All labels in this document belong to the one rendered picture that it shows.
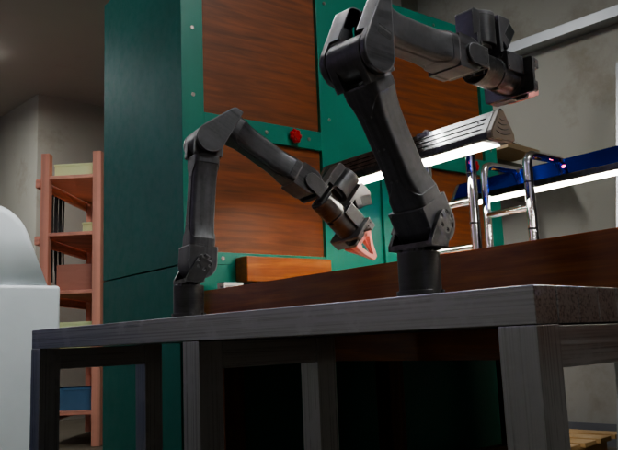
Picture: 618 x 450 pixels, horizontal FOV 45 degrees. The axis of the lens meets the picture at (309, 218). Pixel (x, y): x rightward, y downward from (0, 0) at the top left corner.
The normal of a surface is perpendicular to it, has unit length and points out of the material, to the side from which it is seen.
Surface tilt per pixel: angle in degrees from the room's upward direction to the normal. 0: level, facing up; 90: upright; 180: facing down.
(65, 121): 90
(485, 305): 90
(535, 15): 90
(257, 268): 90
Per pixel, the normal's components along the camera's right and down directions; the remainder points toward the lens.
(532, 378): -0.73, -0.08
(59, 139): 0.68, -0.15
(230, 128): 0.47, -0.16
